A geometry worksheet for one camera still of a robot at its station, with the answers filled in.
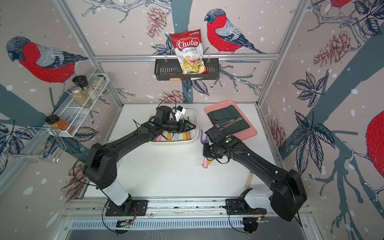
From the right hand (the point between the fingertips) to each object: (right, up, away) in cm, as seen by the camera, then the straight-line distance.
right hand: (203, 152), depth 80 cm
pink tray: (+29, +7, +22) cm, 37 cm away
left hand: (-5, +15, -1) cm, 15 cm away
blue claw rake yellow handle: (-12, +6, +19) cm, 24 cm away
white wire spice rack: (-67, +21, -6) cm, 70 cm away
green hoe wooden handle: (-10, +6, +20) cm, 23 cm away
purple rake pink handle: (+1, +5, +3) cm, 6 cm away
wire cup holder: (-72, +7, -14) cm, 74 cm away
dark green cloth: (+20, +21, +34) cm, 45 cm away
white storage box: (-7, +20, +27) cm, 34 cm away
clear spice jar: (-61, +39, +4) cm, 72 cm away
